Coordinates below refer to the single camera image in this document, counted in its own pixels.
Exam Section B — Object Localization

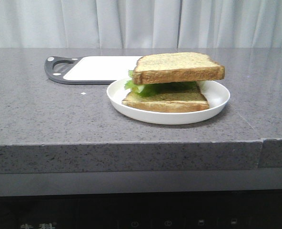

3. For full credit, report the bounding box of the green lettuce leaf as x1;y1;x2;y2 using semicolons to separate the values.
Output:
124;70;200;97

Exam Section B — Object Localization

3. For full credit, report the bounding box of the bread slice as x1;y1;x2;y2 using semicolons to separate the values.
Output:
121;90;210;113
131;52;225;84

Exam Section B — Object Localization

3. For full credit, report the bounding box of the white grey cutting board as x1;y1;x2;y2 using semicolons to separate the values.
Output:
44;56;141;85

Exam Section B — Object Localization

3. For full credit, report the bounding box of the white round plate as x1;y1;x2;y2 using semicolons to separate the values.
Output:
107;78;230;125

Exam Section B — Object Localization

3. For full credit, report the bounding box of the white curtain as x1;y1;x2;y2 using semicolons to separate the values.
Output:
0;0;282;49

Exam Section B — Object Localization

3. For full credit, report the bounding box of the black appliance front panel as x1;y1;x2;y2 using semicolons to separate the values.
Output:
0;190;282;229

